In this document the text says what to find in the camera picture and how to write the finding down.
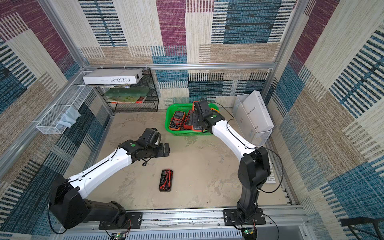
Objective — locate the light blue cloth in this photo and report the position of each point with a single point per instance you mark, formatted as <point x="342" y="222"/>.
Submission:
<point x="69" y="118"/>

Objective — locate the black multimeter with leads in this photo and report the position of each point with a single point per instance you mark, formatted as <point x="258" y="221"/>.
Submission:
<point x="166" y="179"/>

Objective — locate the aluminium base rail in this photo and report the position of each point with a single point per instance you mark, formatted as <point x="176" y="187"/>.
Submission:
<point x="282" y="223"/>

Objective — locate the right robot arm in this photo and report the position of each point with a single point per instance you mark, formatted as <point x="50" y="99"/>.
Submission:
<point x="254" y="166"/>

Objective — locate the white folio box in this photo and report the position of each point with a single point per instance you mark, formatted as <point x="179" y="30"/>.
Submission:
<point x="113" y="77"/>

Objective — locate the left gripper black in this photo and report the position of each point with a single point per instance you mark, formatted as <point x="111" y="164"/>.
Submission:
<point x="161" y="152"/>

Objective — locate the white box in holder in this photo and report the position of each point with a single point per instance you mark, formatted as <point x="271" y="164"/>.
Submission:
<point x="257" y="112"/>

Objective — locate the black wire shelf rack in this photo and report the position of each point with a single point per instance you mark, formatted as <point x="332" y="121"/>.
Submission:
<point x="149" y="103"/>

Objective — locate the clear plastic holder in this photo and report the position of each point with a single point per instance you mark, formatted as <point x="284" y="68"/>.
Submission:
<point x="246" y="126"/>

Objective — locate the red multimeter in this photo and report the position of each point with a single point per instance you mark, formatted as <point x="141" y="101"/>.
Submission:
<point x="187" y="125"/>

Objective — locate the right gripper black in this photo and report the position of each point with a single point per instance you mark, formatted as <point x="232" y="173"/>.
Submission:
<point x="194" y="120"/>

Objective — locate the white wire wall basket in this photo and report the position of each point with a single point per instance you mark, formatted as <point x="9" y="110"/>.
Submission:
<point x="71" y="98"/>

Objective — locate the white calculator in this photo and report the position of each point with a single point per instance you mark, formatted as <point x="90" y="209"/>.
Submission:
<point x="271" y="178"/>

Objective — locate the books on shelf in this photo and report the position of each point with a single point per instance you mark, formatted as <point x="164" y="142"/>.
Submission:
<point x="123" y="95"/>

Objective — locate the orange multimeter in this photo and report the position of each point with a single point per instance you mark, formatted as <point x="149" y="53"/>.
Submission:
<point x="196" y="127"/>
<point x="177" y="120"/>

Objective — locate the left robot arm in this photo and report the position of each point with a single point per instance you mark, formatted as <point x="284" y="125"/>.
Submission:
<point x="68" y="201"/>

